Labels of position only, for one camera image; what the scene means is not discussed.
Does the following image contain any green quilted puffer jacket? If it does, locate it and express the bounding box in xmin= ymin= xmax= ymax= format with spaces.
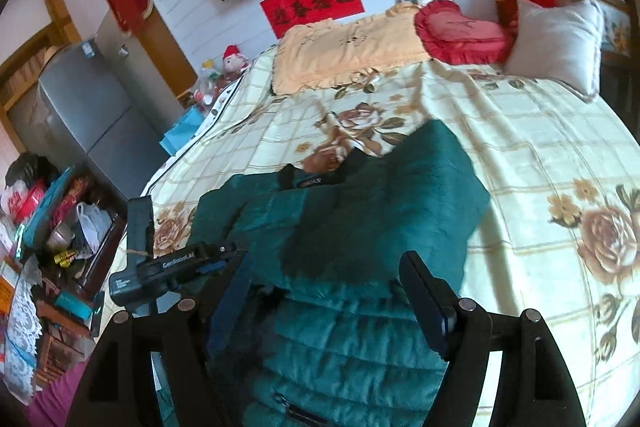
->
xmin=190 ymin=120 xmax=489 ymax=426

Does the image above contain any cluttered side table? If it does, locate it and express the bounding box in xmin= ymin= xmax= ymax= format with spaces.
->
xmin=1 ymin=153 xmax=127 ymax=405

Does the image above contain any blue paper bag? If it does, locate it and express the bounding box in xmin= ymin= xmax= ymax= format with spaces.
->
xmin=160 ymin=106 xmax=204 ymax=156

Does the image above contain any floral cream bed sheet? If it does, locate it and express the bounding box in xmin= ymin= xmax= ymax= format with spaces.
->
xmin=146 ymin=51 xmax=639 ymax=426

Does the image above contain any grey refrigerator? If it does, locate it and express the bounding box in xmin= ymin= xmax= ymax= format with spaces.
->
xmin=8 ymin=39 xmax=168 ymax=200

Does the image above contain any pig plush toy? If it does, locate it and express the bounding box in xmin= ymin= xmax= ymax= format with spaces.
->
xmin=222 ymin=44 xmax=250 ymax=79

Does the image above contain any yellow fringed pillow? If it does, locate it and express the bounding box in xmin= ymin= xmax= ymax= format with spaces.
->
xmin=272 ymin=2 xmax=431 ymax=95

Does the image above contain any red calligraphy banner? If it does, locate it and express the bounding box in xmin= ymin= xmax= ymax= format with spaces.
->
xmin=260 ymin=0 xmax=364 ymax=39

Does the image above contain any white pillow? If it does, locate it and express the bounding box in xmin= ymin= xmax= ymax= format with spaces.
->
xmin=503 ymin=0 xmax=604 ymax=100

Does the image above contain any red heart cushion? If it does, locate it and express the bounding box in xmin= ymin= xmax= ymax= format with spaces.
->
xmin=414 ymin=0 xmax=513 ymax=65

